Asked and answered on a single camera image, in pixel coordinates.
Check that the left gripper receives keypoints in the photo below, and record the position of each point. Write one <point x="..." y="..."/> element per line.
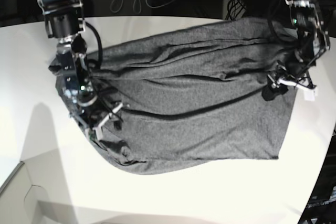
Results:
<point x="282" y="79"/>

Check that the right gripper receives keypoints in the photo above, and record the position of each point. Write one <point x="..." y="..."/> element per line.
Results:
<point x="92" y="119"/>

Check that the grey t-shirt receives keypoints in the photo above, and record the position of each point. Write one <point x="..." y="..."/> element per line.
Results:
<point x="193" y="96"/>

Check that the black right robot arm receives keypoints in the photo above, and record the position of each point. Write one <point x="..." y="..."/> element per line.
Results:
<point x="65" y="21"/>

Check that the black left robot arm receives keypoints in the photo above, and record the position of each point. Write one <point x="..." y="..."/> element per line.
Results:
<point x="312" y="42"/>

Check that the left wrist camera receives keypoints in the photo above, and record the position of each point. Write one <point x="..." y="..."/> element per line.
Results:
<point x="311" y="94"/>

